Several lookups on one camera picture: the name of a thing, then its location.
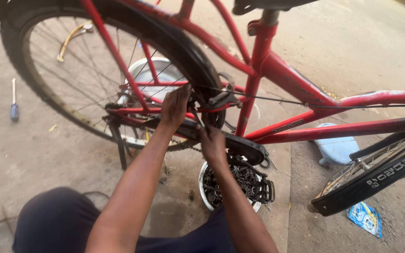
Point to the person's right hand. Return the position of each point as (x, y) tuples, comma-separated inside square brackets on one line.
[(212, 144)]

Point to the person's left hand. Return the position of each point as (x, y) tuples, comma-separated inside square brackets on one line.
[(175, 107)]

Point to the person's right fingers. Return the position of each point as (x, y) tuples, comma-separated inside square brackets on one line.
[(205, 130)]

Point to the person's left fingers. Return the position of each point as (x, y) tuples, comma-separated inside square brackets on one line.
[(185, 91)]

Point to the thin metal spanner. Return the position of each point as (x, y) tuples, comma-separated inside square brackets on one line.
[(198, 117)]

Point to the black rim brake caliper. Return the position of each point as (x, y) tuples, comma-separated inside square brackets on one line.
[(223, 99)]

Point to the empty steel basin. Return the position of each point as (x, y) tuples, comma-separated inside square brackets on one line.
[(142, 72)]

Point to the black rear mudguard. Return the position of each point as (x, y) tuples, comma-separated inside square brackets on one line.
[(174, 38)]

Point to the heap of nuts and bolts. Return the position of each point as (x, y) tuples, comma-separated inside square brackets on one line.
[(220, 182)]

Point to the steel bowl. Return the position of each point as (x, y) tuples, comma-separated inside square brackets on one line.
[(202, 191)]

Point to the small metal part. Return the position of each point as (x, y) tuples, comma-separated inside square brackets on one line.
[(162, 180)]

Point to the black bicycle pedal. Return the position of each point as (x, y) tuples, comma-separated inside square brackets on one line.
[(264, 191)]

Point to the black bicycle kickstand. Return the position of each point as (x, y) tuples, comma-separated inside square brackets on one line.
[(121, 151)]

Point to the black bicycle saddle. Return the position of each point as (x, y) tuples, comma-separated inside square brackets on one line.
[(265, 4)]

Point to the yellow curved metal part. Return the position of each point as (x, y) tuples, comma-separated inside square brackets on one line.
[(67, 40)]

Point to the light blue plastic stool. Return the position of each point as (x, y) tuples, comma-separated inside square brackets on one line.
[(336, 147)]

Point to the front bicycle wheel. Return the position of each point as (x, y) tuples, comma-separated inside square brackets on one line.
[(346, 174)]

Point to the bicycle wheel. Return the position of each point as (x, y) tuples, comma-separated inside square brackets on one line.
[(12, 45), (346, 174)]

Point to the person's dark trousers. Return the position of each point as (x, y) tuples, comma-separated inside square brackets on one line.
[(55, 221)]

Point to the rear bicycle wheel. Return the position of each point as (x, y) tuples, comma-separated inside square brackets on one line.
[(12, 45)]

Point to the black lettered front mudguard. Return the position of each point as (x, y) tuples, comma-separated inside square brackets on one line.
[(381, 175)]

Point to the blue printed packet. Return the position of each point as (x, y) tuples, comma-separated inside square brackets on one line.
[(366, 219)]

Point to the red bicycle frame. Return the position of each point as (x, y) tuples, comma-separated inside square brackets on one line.
[(287, 75)]

